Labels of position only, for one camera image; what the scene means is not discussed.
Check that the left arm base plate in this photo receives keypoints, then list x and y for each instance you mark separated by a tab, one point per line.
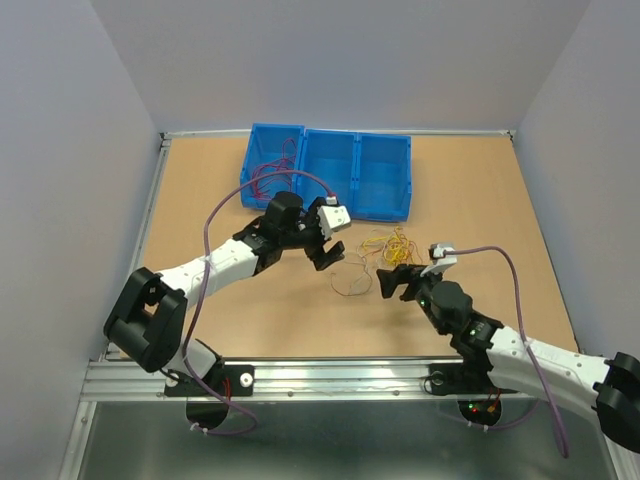
229	380

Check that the right blue bin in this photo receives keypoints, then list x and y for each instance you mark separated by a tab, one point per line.
383	182

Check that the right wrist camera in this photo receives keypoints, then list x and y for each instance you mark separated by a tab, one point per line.
442	257

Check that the blue bin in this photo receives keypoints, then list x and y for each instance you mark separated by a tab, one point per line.
383	182
271	148
333	157

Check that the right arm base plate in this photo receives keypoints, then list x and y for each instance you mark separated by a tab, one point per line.
444	379

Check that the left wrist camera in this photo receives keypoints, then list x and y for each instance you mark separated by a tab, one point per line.
333	219

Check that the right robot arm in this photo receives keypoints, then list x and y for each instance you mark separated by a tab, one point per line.
495	357

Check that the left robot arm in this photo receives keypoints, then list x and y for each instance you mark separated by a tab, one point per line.
147	320

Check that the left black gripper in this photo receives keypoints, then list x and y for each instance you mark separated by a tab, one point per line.
325	259

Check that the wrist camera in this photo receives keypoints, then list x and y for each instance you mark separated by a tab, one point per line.
333	219
442	257

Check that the left blue bin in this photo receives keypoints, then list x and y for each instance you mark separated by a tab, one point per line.
271	148

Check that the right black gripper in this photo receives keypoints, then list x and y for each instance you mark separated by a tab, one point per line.
402	274

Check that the middle blue bin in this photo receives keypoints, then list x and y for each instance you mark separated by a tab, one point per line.
333	157

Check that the aluminium front rail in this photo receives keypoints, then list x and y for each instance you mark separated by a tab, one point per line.
280	381

